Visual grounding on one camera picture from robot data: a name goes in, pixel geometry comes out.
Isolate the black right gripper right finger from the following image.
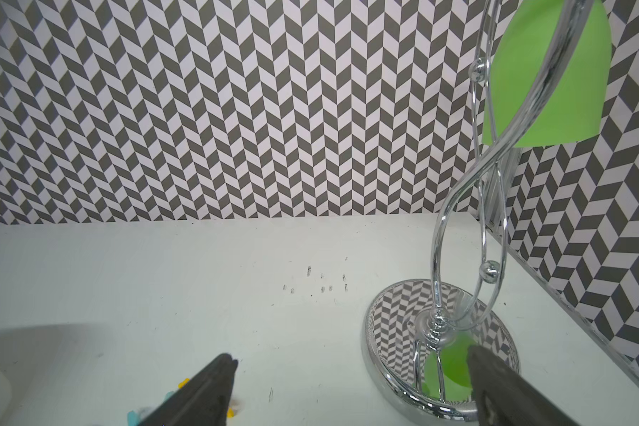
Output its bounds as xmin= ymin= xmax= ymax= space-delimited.
xmin=467 ymin=345 xmax=577 ymax=426

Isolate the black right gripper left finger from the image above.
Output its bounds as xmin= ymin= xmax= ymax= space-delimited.
xmin=138 ymin=353 xmax=239 ymax=426

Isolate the teal clothespin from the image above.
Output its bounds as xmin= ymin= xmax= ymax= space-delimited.
xmin=126 ymin=408 xmax=153 ymax=426

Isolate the chrome green jewelry stand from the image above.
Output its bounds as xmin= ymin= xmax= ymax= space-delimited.
xmin=363 ymin=1 xmax=612 ymax=425

